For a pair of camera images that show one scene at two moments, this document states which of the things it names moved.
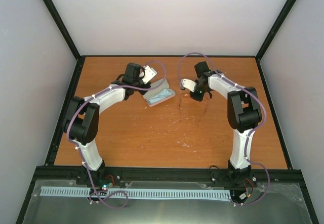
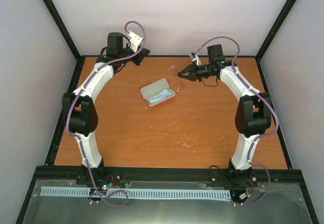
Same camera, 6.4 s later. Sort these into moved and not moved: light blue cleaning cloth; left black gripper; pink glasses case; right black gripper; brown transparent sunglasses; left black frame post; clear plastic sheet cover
Moved: left black gripper; brown transparent sunglasses; right black gripper
Not moved: clear plastic sheet cover; left black frame post; pink glasses case; light blue cleaning cloth
